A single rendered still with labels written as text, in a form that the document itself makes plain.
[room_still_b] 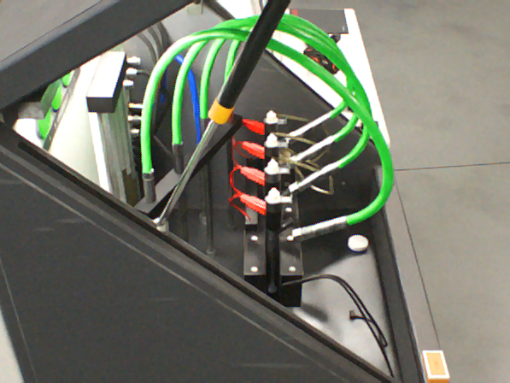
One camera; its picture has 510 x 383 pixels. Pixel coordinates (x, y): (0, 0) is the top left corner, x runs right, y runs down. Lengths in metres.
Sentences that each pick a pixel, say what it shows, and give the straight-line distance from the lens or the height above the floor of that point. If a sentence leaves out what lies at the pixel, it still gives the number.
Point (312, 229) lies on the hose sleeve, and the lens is 1.04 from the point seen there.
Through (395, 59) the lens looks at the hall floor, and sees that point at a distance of 4.05.
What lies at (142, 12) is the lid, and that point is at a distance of 0.58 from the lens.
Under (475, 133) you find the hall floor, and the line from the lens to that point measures 3.47.
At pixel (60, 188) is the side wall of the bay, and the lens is 0.71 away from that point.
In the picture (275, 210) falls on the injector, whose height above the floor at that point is 1.09.
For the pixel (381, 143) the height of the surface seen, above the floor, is 1.30.
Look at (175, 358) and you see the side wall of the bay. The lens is 0.87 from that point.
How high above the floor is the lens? 1.81
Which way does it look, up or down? 38 degrees down
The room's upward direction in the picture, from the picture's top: straight up
